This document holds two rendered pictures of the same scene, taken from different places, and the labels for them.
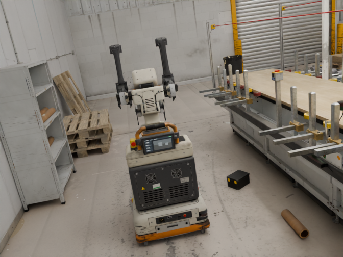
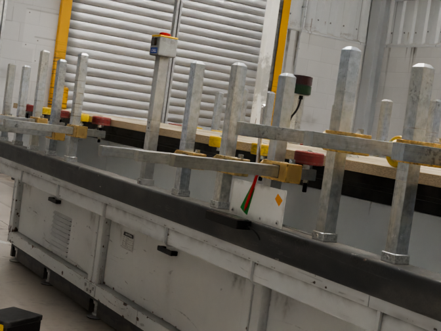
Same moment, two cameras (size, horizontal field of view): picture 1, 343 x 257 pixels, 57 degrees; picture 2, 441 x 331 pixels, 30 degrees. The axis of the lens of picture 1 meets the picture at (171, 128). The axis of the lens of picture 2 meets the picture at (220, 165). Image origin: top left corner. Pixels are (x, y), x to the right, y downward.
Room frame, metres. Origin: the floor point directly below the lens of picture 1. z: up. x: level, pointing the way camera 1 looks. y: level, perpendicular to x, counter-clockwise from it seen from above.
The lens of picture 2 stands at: (-0.09, 0.07, 0.95)
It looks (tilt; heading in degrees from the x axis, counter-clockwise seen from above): 3 degrees down; 334
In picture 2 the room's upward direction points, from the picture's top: 8 degrees clockwise
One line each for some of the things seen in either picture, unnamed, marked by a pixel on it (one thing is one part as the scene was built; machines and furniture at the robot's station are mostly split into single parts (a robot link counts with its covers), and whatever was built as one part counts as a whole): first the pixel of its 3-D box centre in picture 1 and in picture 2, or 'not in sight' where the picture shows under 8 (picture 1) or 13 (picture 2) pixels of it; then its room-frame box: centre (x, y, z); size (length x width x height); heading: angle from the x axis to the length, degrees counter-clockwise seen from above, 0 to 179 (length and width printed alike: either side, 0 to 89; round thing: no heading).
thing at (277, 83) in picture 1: (278, 105); (153, 121); (2.61, -0.94, 0.93); 0.05 x 0.05 x 0.45; 6
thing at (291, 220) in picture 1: (294, 223); not in sight; (2.18, -0.88, 0.04); 0.30 x 0.08 x 0.08; 6
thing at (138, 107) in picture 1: (150, 110); not in sight; (2.85, 0.17, 0.99); 0.28 x 0.16 x 0.22; 96
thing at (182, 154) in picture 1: (161, 166); not in sight; (2.47, 0.13, 0.59); 0.55 x 0.34 x 0.83; 96
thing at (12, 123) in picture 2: (240, 102); (55, 129); (3.29, -0.78, 0.83); 0.43 x 0.03 x 0.04; 96
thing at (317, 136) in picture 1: (314, 133); (230, 165); (2.08, -1.00, 0.83); 0.14 x 0.06 x 0.05; 6
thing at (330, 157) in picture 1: (328, 155); (256, 202); (1.88, -0.99, 0.75); 0.26 x 0.01 x 0.10; 6
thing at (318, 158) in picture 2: not in sight; (306, 171); (1.82, -1.10, 0.85); 0.08 x 0.08 x 0.11
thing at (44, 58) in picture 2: (231, 83); (39, 100); (3.84, -0.81, 0.94); 0.04 x 0.04 x 0.48; 6
